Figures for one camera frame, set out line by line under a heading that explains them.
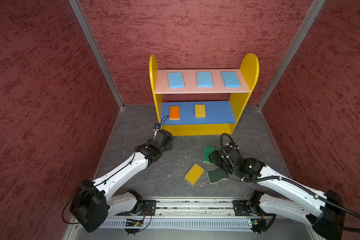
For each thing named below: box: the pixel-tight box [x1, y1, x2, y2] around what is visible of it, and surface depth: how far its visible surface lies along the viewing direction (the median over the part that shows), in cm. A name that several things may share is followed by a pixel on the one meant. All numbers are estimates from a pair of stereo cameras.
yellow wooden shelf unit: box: [149, 53, 260, 136], surface depth 80 cm
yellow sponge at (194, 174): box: [184, 163, 205, 186], surface depth 87 cm
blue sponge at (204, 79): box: [197, 72, 213, 88], surface depth 77 cm
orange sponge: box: [169, 105, 181, 120], surface depth 99 cm
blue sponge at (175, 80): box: [167, 72, 185, 89], surface depth 77 cm
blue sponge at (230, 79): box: [221, 71, 241, 88], surface depth 77 cm
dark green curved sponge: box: [206, 167, 229, 184], surface depth 85 cm
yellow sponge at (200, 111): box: [194, 104, 207, 118], surface depth 97 cm
